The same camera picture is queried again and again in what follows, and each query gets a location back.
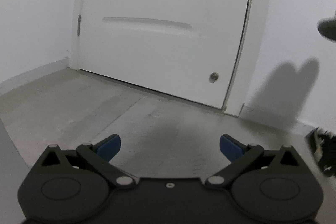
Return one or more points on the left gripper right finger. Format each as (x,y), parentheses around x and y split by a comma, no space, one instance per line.
(241,158)

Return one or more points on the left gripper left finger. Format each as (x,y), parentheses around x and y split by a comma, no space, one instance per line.
(96,158)

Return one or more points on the grey floor mat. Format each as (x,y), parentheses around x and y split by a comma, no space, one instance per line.
(13,171)

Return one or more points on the metal door stopper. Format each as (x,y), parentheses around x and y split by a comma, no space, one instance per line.
(213,77)

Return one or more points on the door hinge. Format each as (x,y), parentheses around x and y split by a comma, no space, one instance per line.
(78,25)

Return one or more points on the black puma sneaker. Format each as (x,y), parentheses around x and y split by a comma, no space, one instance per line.
(322,146)

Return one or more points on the left wall baseboard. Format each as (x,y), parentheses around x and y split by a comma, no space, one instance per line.
(34,74)

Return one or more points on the white door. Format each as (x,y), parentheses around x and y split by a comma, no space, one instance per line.
(169,46)

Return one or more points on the grey-blue slide sandal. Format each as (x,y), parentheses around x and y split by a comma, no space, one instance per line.
(327,28)

